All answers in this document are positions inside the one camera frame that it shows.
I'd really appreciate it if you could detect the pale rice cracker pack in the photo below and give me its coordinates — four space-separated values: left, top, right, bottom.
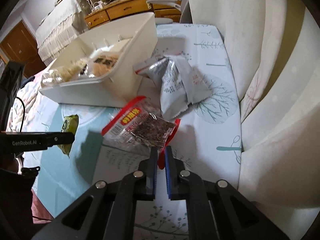
41 59 88 88

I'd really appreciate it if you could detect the red black sesame snack packet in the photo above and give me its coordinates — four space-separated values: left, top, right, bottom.
101 95 181 170

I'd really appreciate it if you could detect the white plastic organizer bin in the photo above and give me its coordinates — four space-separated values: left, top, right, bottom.
40 12 157 107

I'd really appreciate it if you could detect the clear fried noodle snack pack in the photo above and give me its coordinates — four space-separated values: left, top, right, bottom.
85 51 119 78

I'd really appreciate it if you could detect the floral blanket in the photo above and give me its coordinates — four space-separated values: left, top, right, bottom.
5 75 50 132

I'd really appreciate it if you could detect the green snack packet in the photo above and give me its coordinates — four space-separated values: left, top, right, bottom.
58 114 79 157

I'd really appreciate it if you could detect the silver snack bag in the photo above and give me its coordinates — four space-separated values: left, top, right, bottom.
133 56 213 121

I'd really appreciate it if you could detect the cream floral curtain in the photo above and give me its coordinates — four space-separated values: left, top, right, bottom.
189 0 319 239

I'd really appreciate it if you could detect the wooden desk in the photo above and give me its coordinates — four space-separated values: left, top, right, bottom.
84 0 187 29

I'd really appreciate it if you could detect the grey office chair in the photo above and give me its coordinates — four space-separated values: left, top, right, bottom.
146 0 193 24

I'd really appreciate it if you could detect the black cable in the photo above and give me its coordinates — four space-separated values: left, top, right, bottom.
15 96 26 133

